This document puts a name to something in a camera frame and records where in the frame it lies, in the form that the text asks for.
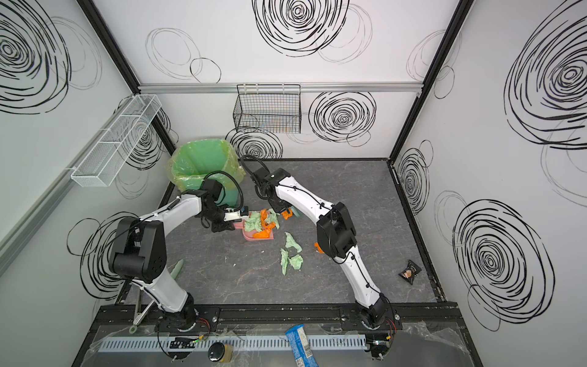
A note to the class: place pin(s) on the green paper scrap lower bin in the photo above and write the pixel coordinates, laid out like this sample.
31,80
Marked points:
291,243

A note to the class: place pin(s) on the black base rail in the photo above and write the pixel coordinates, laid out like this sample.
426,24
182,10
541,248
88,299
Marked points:
213,318

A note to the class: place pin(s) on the orange paper scrap left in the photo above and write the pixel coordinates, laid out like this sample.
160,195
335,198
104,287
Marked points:
287,214

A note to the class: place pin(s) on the green paper scrap front right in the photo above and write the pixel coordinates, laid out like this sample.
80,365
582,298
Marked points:
295,261

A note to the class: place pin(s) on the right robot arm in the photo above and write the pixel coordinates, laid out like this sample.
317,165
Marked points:
335,233

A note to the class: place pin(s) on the pink plastic dustpan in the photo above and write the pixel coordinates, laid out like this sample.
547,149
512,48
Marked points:
247,235

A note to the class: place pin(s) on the green bin liner bag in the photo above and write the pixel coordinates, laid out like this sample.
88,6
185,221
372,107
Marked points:
194,160

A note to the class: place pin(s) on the green hand brush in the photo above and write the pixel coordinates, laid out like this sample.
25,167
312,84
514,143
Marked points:
295,211

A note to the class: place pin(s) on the orange paper scrap far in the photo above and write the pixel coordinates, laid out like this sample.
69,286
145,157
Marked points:
264,214

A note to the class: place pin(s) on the green trash bin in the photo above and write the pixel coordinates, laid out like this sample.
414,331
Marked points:
222,189

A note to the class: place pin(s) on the white wire shelf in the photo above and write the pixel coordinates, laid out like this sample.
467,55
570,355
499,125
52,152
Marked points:
121,135

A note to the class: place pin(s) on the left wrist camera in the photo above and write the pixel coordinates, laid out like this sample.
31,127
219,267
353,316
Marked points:
237,215

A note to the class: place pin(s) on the green paper scrap centre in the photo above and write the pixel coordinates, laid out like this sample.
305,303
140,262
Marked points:
253,222

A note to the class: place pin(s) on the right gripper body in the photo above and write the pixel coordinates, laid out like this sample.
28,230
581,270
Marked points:
281,206

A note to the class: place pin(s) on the small black snack wrapper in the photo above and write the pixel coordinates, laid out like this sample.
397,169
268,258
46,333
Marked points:
410,272

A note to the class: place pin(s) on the orange paper scrap right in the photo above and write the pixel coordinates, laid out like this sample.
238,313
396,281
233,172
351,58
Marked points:
264,234

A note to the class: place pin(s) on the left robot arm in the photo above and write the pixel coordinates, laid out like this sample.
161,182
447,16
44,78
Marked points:
139,252

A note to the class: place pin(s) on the black wire basket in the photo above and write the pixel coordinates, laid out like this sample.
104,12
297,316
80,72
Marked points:
271,107

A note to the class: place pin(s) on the green paper scrap by bin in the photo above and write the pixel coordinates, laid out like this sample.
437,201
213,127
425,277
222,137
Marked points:
272,219

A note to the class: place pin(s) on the small orange paper scrap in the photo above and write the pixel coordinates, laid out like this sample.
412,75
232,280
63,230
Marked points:
318,248

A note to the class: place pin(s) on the white slotted cable duct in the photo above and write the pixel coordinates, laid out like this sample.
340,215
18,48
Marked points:
168,344

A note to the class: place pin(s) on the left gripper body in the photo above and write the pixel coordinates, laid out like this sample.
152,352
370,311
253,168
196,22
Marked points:
218,224

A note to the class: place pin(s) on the green handled tongs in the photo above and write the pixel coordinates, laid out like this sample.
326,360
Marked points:
157,299

